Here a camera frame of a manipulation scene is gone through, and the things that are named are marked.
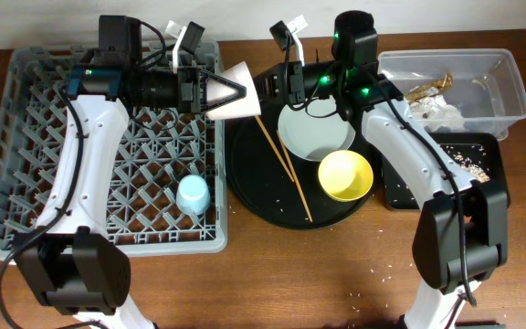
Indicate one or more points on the clear plastic bin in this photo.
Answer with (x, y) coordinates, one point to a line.
(487, 85)

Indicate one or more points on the grey round plate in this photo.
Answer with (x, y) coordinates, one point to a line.
(313, 134)

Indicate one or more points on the food scraps pile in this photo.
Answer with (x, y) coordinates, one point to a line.
(470, 157)

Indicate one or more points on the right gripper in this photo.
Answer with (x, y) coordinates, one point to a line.
(291, 75)

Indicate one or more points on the round black tray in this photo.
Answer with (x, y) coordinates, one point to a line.
(262, 185)

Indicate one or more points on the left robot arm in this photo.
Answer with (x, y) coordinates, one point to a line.
(67, 260)

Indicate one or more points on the blue cup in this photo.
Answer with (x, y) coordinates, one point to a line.
(192, 196)

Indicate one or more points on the black rectangular tray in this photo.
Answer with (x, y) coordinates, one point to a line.
(398, 195)

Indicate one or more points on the brown stick wrapper waste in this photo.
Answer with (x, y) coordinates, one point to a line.
(430, 89)

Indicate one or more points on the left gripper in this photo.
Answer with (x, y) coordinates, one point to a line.
(190, 75)

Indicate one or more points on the yellow bowl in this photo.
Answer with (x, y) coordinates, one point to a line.
(345, 175)

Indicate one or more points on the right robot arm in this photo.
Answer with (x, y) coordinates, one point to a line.
(462, 233)

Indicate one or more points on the white napkin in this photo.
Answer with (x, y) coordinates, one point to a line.
(437, 116)

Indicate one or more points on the pink cup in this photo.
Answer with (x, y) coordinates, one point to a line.
(245, 108)

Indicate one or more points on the wooden chopstick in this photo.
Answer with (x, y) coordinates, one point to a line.
(274, 147)
(296, 180)

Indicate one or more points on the lower wooden chopstick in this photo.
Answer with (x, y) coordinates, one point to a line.
(296, 180)

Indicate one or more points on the upper wooden chopstick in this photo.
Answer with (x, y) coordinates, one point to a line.
(274, 147)

